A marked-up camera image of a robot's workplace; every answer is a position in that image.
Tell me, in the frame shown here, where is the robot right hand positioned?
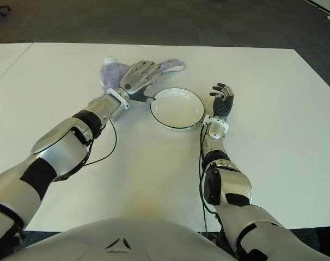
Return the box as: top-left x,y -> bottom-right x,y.
209,83 -> 235,118

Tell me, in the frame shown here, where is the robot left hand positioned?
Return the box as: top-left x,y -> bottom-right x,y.
118,60 -> 160,103

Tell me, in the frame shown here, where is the purple plush doll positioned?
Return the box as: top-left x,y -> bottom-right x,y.
88,56 -> 186,122

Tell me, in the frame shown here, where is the white plate black rim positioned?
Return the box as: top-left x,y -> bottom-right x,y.
149,87 -> 205,130

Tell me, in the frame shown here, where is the white board edge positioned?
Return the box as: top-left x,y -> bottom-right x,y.
303,0 -> 330,14

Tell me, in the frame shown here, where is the black office chair base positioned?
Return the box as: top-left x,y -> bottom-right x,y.
0,2 -> 12,17

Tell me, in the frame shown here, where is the silver robot torso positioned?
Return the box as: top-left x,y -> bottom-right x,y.
7,217 -> 242,261

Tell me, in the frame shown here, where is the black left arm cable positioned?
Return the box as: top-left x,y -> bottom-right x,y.
56,119 -> 118,182

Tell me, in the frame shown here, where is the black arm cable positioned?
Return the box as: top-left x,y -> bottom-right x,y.
56,119 -> 118,182
198,123 -> 225,237

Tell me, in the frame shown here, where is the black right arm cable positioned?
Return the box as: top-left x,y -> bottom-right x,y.
198,123 -> 225,237

